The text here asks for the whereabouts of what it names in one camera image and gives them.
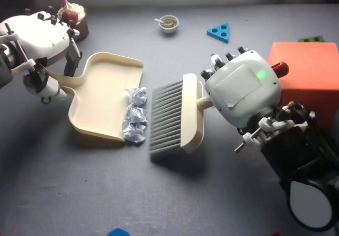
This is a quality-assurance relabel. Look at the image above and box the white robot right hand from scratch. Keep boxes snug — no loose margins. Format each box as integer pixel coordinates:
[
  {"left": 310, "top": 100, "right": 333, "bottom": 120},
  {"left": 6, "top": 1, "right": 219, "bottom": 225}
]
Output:
[{"left": 200, "top": 46, "right": 282, "bottom": 128}]

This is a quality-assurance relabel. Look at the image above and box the cream plastic dustpan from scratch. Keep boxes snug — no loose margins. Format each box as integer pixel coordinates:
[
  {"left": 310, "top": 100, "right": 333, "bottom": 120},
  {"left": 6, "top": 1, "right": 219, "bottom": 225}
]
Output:
[{"left": 49, "top": 51, "right": 145, "bottom": 143}]

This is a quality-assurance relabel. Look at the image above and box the green triangle block with holes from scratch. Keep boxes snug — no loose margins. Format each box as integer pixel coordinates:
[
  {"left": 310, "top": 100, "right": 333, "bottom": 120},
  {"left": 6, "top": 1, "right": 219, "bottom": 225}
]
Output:
[{"left": 298, "top": 35, "right": 325, "bottom": 43}]

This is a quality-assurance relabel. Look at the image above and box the small blue block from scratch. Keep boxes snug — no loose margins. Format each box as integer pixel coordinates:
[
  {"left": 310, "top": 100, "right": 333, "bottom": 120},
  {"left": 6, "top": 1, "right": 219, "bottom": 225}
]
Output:
[{"left": 106, "top": 227, "right": 130, "bottom": 236}]

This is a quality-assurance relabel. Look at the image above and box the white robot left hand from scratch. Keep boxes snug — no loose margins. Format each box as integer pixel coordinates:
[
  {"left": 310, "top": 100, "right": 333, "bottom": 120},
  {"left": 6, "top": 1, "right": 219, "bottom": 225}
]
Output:
[{"left": 0, "top": 6, "right": 83, "bottom": 104}]

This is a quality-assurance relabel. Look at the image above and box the white paper ball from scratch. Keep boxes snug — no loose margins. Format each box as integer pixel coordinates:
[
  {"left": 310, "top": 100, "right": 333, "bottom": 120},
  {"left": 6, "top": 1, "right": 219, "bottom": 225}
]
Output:
[
  {"left": 124, "top": 86, "right": 148, "bottom": 107},
  {"left": 121, "top": 120, "right": 147, "bottom": 145},
  {"left": 126, "top": 106, "right": 148, "bottom": 124}
]

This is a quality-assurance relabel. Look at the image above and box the blue triangle block with holes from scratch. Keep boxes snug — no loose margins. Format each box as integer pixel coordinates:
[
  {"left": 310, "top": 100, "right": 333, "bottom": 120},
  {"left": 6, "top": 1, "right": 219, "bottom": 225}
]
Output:
[{"left": 206, "top": 22, "right": 230, "bottom": 44}]

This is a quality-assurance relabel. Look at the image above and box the large orange block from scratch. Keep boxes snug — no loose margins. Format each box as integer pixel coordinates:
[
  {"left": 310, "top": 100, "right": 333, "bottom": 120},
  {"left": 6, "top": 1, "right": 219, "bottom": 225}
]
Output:
[{"left": 267, "top": 41, "right": 339, "bottom": 128}]

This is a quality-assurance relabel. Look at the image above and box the toy cupcake with strawberry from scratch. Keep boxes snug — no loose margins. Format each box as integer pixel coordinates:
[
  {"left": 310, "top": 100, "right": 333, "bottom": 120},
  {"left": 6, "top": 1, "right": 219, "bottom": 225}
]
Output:
[{"left": 57, "top": 0, "right": 90, "bottom": 42}]

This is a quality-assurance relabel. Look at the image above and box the small toy food cup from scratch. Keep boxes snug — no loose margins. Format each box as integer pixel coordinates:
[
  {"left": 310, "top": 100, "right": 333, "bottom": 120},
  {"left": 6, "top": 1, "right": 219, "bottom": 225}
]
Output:
[{"left": 160, "top": 15, "right": 179, "bottom": 37}]

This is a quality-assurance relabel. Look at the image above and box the grey table cloth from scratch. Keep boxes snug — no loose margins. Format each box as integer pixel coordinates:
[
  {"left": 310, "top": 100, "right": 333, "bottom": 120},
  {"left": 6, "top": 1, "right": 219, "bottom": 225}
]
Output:
[{"left": 0, "top": 4, "right": 339, "bottom": 236}]

